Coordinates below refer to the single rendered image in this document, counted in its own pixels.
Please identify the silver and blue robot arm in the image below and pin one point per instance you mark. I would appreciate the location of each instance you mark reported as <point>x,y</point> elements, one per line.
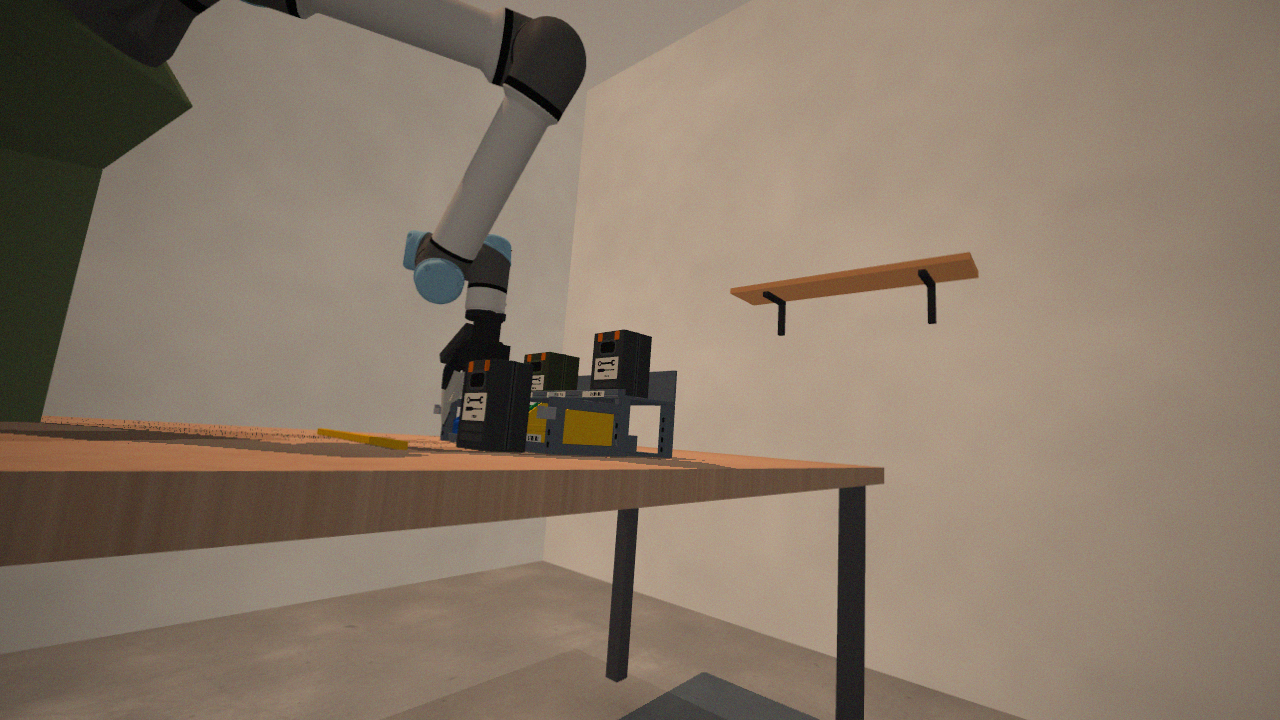
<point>546,64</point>

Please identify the grey metal shelf rack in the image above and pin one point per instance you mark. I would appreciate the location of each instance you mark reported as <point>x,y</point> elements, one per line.
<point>662,389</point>

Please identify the yellow bar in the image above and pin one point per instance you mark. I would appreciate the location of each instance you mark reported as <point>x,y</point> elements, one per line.
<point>379,441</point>

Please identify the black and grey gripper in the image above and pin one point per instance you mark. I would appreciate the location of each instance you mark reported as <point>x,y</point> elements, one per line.
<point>452,380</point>

